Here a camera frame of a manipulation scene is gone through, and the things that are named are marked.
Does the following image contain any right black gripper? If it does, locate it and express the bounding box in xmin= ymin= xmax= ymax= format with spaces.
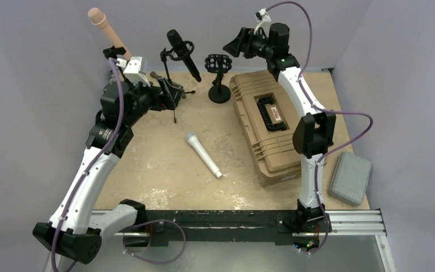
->
xmin=223 ymin=27 xmax=274 ymax=60

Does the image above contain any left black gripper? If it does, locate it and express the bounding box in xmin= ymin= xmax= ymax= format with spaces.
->
xmin=123 ymin=76 xmax=182 ymax=127

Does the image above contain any white microphone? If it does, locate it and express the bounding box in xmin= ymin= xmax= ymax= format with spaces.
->
xmin=185 ymin=132 xmax=223 ymax=179

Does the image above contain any black microphone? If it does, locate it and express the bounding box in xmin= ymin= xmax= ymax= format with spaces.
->
xmin=167 ymin=29 xmax=202 ymax=82

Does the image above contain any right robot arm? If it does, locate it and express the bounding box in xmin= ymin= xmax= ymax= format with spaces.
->
xmin=223 ymin=23 xmax=336 ymax=232

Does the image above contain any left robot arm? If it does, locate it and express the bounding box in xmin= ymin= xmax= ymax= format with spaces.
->
xmin=32 ymin=76 xmax=186 ymax=264

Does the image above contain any black tripod microphone stand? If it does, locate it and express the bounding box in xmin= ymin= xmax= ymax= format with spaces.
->
xmin=153 ymin=40 xmax=197 ymax=124

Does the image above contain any black clip microphone stand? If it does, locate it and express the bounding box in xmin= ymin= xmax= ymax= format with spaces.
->
xmin=103 ymin=46 xmax=127 ymax=82

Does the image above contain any beige microphone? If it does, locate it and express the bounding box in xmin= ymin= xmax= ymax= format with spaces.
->
xmin=87 ymin=7 xmax=132 ymax=60

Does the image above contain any grey metal tube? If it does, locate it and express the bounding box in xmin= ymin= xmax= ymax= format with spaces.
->
xmin=150 ymin=71 xmax=185 ymax=93

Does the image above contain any tan hard plastic case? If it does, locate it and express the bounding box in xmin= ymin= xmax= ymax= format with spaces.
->
xmin=229 ymin=70 xmax=314 ymax=186

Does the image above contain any black round base shock-mount stand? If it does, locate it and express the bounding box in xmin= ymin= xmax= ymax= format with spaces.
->
xmin=204 ymin=54 xmax=232 ymax=104

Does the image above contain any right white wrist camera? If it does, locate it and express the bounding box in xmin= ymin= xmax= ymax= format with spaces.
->
xmin=254 ymin=8 xmax=272 ymax=35

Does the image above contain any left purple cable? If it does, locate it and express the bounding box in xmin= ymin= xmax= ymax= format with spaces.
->
xmin=49 ymin=57 xmax=126 ymax=272

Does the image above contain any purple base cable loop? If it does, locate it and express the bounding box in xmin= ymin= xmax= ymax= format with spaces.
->
xmin=122 ymin=220 xmax=189 ymax=266

